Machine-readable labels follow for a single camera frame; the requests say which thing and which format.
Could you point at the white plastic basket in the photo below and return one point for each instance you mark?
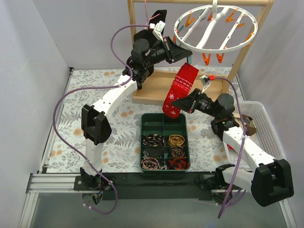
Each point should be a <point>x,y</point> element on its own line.
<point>266,137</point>

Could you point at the white round clip hanger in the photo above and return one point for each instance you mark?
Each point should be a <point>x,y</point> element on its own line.
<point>217,26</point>

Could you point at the green divided organizer box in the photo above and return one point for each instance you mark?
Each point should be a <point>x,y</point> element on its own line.
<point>159,123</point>

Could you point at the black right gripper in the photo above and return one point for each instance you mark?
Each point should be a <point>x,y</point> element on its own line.
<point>195,102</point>

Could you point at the black orange rolled tie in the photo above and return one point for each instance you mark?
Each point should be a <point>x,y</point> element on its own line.
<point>181,163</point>

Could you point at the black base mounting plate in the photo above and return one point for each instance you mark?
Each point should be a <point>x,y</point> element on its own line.
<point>186,185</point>

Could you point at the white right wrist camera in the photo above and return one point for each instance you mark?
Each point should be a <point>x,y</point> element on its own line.
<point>205,80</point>

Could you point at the brown beige striped sock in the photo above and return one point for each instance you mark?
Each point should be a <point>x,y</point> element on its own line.
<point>250,125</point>

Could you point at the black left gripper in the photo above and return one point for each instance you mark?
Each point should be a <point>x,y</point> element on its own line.
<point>169,51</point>

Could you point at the left wooden rack post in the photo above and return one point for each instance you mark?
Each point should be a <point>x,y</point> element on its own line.
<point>131,18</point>

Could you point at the yellow-orange clothes clip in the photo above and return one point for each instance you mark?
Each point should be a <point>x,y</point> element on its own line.
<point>249,39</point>

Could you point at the floral tablecloth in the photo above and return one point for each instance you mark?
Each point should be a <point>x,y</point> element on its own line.
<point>121,152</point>

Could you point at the orange clothes clip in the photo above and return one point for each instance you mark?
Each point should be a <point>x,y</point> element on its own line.
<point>206,58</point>

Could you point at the red christmas sock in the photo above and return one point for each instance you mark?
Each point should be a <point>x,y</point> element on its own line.
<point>230,147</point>
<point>180,88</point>

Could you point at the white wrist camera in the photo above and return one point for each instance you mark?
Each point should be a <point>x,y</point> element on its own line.
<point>158,29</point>
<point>205,80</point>

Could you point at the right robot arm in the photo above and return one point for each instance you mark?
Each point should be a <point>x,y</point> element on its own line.
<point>270,180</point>

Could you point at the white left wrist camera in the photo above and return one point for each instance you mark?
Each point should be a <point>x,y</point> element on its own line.
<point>158,29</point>

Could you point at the aluminium frame rail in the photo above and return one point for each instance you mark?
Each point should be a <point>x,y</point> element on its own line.
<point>49,201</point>

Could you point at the yellow rolled tie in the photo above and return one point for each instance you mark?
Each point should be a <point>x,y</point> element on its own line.
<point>176,140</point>

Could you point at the black white patterned rolled tie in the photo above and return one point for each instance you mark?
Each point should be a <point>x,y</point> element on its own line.
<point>153,140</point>

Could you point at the black gold paisley rolled tie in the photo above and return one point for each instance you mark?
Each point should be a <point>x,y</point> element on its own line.
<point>176,152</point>

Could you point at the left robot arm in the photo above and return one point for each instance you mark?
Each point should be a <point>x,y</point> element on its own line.
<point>94,118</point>

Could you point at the wooden tray base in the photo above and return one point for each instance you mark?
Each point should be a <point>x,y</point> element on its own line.
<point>156,87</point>

